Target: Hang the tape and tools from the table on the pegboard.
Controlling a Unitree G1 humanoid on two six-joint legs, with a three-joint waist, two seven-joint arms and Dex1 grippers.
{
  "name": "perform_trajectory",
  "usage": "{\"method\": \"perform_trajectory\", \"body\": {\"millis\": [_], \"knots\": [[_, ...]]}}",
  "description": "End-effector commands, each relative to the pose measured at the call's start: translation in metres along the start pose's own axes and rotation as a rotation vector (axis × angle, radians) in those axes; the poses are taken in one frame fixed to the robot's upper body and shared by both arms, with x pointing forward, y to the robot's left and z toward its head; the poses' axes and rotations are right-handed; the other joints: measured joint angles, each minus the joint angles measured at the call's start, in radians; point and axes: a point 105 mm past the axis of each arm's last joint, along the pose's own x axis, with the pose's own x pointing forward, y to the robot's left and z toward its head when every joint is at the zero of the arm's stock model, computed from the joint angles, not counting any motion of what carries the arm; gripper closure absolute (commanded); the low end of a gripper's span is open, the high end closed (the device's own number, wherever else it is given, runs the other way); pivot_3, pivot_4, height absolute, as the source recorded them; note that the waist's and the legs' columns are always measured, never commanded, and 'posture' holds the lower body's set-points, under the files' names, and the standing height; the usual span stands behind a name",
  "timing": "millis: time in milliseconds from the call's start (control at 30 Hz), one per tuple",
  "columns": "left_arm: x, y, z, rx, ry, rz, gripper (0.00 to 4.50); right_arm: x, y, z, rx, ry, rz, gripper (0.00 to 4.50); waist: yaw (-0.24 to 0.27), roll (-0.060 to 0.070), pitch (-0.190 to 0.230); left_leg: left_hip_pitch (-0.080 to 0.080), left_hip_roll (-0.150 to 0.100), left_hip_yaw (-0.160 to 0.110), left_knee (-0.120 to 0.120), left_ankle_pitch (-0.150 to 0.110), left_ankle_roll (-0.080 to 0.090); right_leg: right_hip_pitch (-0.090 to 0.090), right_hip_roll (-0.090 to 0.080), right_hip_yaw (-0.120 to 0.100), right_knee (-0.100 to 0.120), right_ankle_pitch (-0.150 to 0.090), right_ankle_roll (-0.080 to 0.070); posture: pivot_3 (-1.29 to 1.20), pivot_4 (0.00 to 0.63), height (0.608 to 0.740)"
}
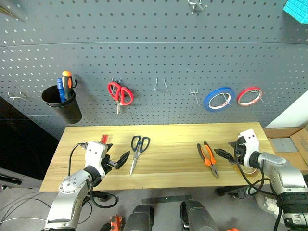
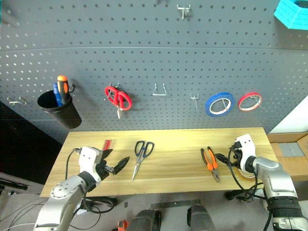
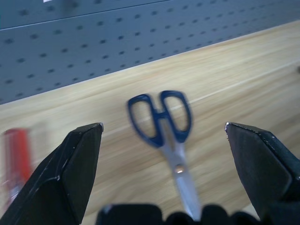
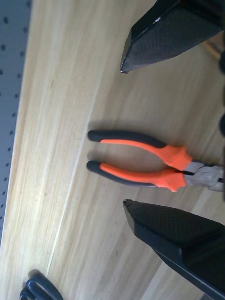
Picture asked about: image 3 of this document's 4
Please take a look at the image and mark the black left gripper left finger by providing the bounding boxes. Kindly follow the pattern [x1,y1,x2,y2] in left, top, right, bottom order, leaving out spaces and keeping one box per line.
[0,122,104,225]

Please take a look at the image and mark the red handled screwdriver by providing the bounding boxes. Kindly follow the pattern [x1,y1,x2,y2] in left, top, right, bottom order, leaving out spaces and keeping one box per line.
[0,128,33,208]

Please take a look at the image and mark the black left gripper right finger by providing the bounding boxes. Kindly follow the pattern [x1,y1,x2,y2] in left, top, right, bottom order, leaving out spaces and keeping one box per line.
[224,121,300,222]

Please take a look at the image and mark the blue handled scissors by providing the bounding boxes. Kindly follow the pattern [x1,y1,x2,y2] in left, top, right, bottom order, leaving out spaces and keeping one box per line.
[127,90,202,221]

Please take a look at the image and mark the grey perforated pegboard wall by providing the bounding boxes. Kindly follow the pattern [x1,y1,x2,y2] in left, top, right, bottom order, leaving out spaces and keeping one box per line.
[0,0,300,105]

